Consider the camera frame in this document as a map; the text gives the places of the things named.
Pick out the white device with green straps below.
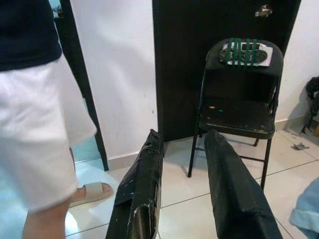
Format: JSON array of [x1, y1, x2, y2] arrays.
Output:
[[218, 37, 274, 67]]

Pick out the beige slide sandal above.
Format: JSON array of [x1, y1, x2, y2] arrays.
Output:
[[69, 181, 115, 209]]

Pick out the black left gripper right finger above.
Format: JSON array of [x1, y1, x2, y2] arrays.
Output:
[[204, 129, 284, 239]]

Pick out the person in white shorts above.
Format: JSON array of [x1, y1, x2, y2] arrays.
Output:
[[0, 0, 115, 239]]

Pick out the silver door handle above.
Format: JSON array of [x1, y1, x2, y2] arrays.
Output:
[[254, 4, 274, 17]]

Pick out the small grey floor scrap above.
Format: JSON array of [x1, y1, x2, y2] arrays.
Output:
[[291, 142, 310, 151]]

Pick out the black door frame post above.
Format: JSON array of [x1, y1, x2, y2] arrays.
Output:
[[57, 0, 110, 172]]

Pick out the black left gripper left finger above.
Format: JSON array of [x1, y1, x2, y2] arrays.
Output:
[[106, 128, 164, 239]]

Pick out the light blue denim shorts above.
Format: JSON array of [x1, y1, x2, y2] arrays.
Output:
[[290, 178, 319, 235]]

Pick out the black folding chair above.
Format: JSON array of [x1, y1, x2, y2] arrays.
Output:
[[187, 38, 285, 190]]

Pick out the dark brown door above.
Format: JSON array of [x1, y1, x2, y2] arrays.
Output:
[[152, 0, 302, 144]]

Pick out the black bag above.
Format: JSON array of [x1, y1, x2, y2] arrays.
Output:
[[300, 76, 319, 136]]

